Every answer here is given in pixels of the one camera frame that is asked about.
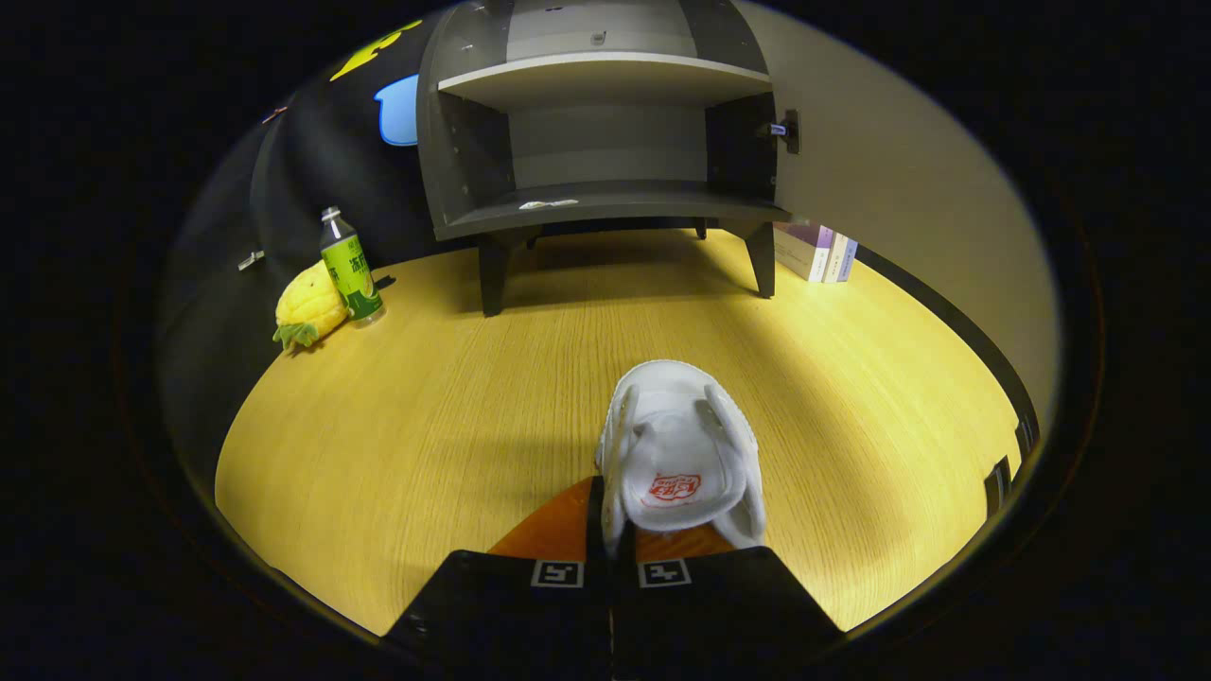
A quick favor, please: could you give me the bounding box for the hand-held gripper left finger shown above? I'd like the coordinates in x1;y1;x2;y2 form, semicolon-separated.
381;476;616;681

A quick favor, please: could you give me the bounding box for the yellow pineapple plush toy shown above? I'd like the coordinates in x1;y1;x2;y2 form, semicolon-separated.
272;262;351;356

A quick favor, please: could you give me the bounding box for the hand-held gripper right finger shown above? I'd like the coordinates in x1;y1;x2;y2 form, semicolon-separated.
613;525;845;681

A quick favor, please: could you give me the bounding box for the green drink bottle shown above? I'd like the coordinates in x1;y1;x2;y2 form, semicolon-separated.
318;206;387;327

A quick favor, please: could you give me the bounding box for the grey shoe cabinet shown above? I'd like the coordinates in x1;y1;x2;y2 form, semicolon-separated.
416;0;794;318

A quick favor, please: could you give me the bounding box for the white shoe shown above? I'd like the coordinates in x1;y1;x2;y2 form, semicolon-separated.
594;359;767;559

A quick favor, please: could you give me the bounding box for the black backdrop cloth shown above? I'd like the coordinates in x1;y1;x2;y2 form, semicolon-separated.
156;19;446;455

